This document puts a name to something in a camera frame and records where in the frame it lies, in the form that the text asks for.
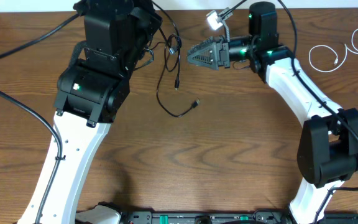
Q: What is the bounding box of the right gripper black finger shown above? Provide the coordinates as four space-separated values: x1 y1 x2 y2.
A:
186 44 219 70
187 35 224 55

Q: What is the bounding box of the black usb cable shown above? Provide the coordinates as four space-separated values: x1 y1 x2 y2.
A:
134 32 201 118

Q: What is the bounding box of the white usb cable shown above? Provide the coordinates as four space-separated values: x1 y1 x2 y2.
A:
308 25 358 74

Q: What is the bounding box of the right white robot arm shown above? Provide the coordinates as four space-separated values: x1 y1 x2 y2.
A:
187 1 358 223

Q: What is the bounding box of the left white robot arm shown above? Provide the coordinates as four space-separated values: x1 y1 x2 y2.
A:
20 0 162 223

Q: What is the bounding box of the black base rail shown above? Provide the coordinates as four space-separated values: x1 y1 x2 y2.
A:
73 202 358 224

